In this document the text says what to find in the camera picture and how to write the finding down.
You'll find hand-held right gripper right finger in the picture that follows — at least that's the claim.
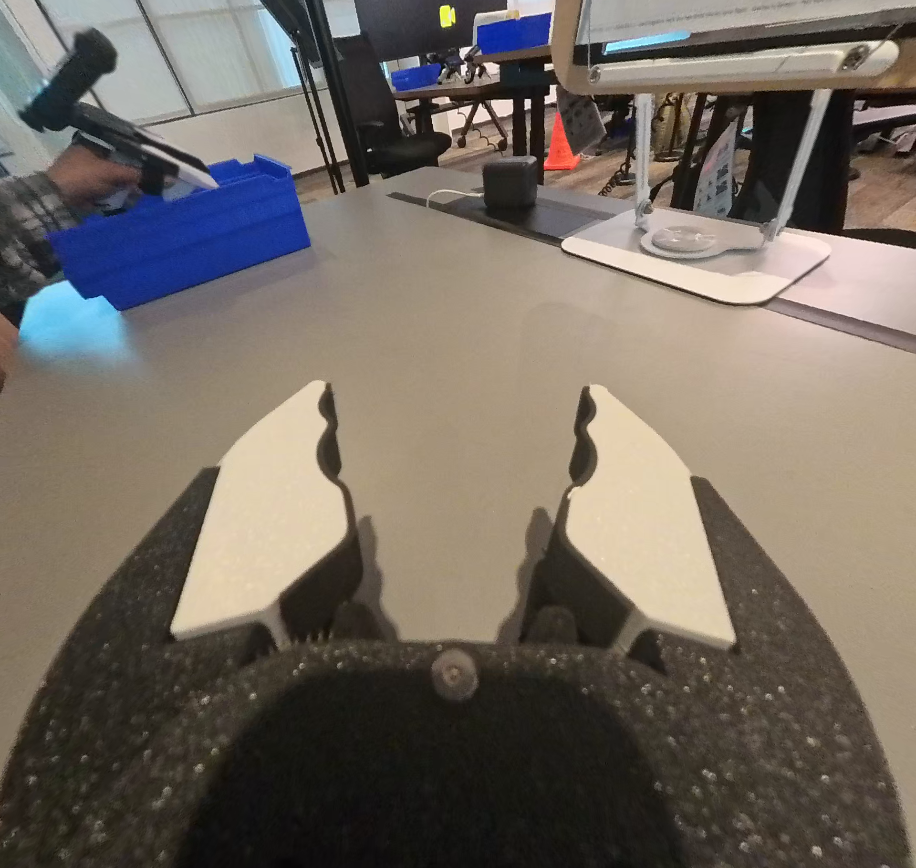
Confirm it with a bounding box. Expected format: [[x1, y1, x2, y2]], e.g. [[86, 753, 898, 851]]
[[531, 383, 738, 660]]

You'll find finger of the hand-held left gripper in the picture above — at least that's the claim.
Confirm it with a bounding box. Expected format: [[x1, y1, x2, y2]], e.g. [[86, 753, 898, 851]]
[[146, 136, 220, 203]]

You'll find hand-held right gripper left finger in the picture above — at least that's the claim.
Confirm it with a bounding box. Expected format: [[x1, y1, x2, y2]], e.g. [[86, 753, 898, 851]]
[[170, 380, 366, 648]]

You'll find blue plastic bin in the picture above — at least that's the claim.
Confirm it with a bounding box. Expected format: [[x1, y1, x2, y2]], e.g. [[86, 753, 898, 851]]
[[46, 156, 312, 312]]

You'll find person's left forearm plaid sleeve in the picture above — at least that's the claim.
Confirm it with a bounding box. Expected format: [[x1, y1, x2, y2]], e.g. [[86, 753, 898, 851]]
[[0, 170, 83, 311]]

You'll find person's left hand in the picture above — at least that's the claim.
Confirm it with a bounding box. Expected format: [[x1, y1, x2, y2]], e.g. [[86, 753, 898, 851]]
[[52, 144, 144, 210]]

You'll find black vertical pole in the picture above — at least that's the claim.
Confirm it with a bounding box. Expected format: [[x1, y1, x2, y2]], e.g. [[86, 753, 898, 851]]
[[293, 0, 370, 189]]

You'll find small black monitor on tripod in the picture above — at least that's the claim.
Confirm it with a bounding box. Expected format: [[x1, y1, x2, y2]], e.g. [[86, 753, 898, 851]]
[[252, 0, 346, 196]]

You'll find black office chair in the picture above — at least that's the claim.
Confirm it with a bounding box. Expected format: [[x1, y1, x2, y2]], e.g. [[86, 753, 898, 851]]
[[333, 34, 453, 178]]

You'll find white monitor stand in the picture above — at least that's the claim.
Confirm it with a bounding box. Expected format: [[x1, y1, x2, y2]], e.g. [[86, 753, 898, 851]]
[[562, 41, 900, 307]]

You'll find wooden background desk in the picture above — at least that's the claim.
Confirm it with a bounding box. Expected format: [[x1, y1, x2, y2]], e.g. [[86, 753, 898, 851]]
[[394, 48, 559, 185]]

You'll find black cube device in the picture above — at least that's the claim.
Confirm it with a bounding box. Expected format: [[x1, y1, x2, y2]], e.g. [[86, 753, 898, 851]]
[[481, 156, 539, 210]]

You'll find blue storage bin on desk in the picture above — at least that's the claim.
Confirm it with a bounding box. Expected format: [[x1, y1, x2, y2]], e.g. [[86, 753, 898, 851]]
[[476, 12, 553, 54]]

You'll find orange traffic cone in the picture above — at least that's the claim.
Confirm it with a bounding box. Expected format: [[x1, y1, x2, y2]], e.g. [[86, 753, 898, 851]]
[[544, 113, 582, 171]]

